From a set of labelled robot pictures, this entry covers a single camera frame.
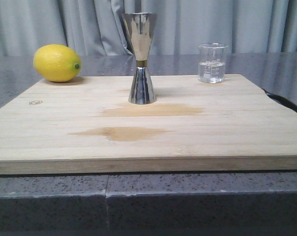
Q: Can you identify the small glass beaker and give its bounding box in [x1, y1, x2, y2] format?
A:
[197, 43, 229, 84]

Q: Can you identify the steel double jigger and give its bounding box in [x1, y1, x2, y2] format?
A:
[122, 13, 157, 105]

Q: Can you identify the wooden cutting board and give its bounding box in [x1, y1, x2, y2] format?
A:
[0, 74, 297, 175]

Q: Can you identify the yellow lemon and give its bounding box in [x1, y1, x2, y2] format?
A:
[33, 44, 81, 83]

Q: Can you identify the grey curtain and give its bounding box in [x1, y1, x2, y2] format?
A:
[0, 0, 297, 56]

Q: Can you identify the black cutting board handle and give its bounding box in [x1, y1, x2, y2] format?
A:
[263, 89, 297, 113]

